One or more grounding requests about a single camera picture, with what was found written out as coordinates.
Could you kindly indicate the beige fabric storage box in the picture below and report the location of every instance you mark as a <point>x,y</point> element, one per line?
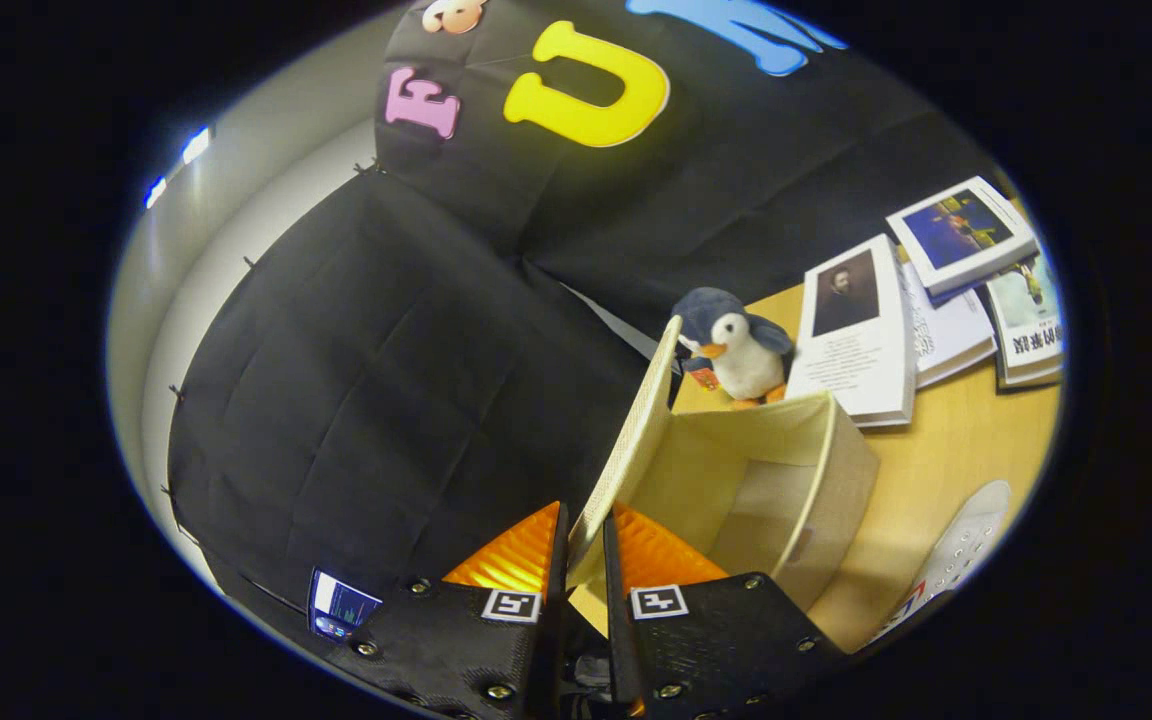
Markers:
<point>736,470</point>

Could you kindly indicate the book with portrait cover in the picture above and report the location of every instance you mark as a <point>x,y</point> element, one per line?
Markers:
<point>856,350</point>

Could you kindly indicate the plain white book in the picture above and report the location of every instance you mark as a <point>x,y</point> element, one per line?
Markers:
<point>951,335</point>

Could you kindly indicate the penguin plush toy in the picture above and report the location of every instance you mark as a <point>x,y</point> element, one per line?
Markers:
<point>751,355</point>

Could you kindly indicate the book with pale green cover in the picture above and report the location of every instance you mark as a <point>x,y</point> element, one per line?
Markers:
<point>1026,320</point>

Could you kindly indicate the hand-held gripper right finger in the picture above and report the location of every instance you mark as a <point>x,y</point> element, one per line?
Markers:
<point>616,610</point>

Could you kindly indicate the small rectangular ceiling light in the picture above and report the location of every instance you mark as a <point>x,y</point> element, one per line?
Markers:
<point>155,191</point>
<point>196,145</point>

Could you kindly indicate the book with blue night cover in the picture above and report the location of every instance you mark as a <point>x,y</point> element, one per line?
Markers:
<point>966,235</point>

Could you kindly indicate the white striped canvas shoe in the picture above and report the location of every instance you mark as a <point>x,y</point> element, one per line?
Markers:
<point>966,540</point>

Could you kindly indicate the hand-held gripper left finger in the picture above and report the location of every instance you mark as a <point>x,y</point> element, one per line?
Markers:
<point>559,580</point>

